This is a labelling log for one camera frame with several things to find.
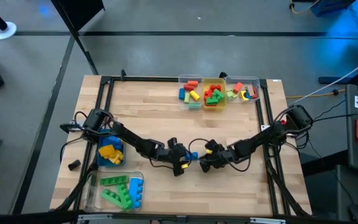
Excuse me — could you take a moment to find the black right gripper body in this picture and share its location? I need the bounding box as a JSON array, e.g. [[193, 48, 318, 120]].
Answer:
[[200, 144, 244, 168]]

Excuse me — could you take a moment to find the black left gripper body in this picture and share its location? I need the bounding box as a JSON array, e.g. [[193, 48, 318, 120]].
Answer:
[[159, 143, 189, 166]]

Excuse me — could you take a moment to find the yellow stud block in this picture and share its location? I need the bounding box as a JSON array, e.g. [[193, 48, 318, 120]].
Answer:
[[98, 144, 116, 159], [109, 151, 124, 166]]

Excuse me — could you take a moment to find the blue square stud block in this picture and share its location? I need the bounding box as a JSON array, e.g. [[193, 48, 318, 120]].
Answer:
[[103, 135, 123, 151]]

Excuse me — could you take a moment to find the long green stud block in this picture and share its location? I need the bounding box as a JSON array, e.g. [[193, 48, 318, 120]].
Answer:
[[99, 175, 129, 187], [100, 189, 126, 208], [116, 183, 134, 211]]

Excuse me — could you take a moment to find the small clear plastic bin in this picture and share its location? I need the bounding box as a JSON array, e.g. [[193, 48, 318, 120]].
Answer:
[[224, 75, 261, 105], [178, 73, 204, 111]]

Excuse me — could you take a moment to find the yellow translucent plastic bin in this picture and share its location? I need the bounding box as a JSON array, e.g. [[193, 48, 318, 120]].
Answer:
[[201, 77, 228, 112]]

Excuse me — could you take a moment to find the blue plastic bin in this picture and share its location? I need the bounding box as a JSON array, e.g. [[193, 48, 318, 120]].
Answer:
[[96, 129, 127, 168]]

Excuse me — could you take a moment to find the large clear plastic bin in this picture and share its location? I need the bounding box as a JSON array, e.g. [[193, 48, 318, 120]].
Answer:
[[78, 170, 145, 220]]

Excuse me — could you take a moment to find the black cylinder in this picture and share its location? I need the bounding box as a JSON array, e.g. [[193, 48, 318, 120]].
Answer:
[[67, 159, 82, 172]]

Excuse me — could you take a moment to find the black side cart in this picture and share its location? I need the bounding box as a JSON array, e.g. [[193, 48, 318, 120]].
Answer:
[[334, 83, 358, 224]]

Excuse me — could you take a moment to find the black stand foot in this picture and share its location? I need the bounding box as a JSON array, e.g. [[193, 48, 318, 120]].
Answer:
[[318, 62, 358, 86]]

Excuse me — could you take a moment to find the black partition panel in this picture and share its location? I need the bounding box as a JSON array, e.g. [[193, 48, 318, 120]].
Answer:
[[50, 0, 106, 76]]

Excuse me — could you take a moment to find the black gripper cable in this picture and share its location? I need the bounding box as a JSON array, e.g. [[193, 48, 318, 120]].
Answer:
[[149, 157, 176, 170], [187, 138, 211, 159]]

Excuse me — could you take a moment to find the black cable bundle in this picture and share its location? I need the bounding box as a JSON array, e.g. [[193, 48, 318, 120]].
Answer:
[[264, 155, 312, 217], [50, 155, 102, 215]]

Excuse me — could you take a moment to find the yellow cable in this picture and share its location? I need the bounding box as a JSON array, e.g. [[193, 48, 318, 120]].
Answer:
[[286, 77, 358, 100], [288, 0, 321, 15]]

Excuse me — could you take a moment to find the white cable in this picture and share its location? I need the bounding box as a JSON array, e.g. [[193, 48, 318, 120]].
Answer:
[[287, 51, 358, 106]]

